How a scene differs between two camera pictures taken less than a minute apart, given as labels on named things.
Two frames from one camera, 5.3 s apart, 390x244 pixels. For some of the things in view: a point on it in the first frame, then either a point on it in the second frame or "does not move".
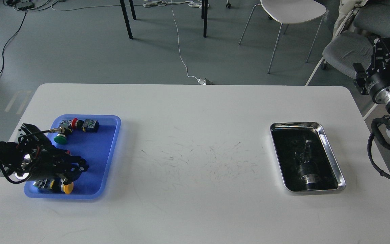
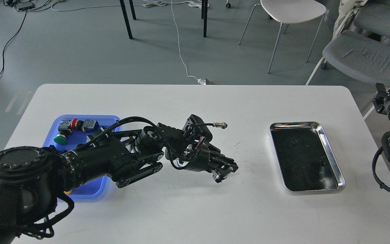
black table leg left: (126, 16) does not move
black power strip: (25, 5) does not move
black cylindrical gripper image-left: (46, 164) → (198, 155)
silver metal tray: (306, 161) does not move
